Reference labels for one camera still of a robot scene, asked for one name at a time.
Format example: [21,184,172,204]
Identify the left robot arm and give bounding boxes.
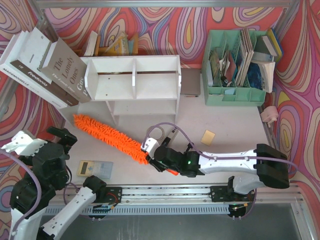
[1,126,107,240]

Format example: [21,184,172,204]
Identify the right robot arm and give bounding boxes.
[141,142,290,195]

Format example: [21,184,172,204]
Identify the yellow sticky note pad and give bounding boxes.
[200,130,216,146]

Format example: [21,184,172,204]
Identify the white wooden bookshelf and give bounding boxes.
[81,55,182,125]

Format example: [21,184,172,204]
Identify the clear tape roll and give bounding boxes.
[146,126,165,141]

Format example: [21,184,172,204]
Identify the small books behind shelf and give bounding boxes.
[77,31,139,57]

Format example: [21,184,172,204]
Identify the grey notebook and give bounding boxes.
[180,68,201,96]

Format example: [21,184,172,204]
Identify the orange microfiber duster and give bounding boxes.
[72,113,179,176]

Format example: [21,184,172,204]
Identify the large grey white book stack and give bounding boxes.
[0,28,91,109]

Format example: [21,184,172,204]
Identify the yellow grey calculator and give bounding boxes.
[77,160,114,179]

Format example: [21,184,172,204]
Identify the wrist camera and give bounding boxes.
[1,130,48,156]
[141,137,160,155]

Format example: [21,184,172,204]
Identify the pink piggy figurine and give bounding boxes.
[260,105,279,128]

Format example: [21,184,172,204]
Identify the mint green desk organizer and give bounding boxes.
[201,29,266,107]

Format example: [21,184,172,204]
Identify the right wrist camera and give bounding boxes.
[141,137,160,155]

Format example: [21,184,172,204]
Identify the black grey stapler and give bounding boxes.
[161,127,179,147]

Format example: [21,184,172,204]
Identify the white books beside organizer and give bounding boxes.
[247,28,284,93]

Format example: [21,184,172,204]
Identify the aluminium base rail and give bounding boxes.
[107,184,304,205]

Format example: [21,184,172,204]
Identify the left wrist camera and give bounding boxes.
[1,130,48,156]

